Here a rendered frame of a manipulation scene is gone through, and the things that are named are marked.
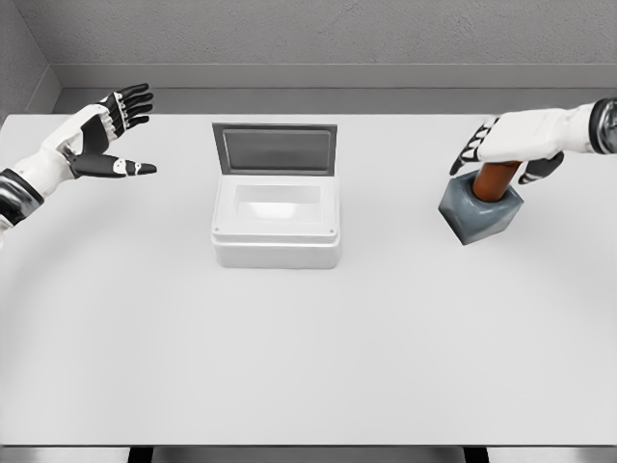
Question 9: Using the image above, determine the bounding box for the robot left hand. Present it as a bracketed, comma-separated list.
[41, 83, 158, 180]

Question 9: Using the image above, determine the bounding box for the grey box lid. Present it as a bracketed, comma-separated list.
[211, 122, 338, 177]

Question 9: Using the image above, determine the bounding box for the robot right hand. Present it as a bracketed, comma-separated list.
[449, 109, 573, 186]

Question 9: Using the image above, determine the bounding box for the white box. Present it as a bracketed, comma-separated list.
[210, 173, 341, 270]

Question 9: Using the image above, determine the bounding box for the grey hammer with brown handle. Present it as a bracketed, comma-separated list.
[438, 160, 525, 247]

